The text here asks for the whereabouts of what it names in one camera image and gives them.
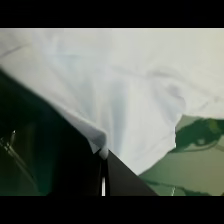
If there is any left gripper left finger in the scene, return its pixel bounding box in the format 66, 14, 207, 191
46, 150, 103, 197

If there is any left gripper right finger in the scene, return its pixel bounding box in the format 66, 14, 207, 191
105, 149, 158, 197

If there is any white shirt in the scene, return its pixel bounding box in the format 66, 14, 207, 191
0, 28, 224, 176

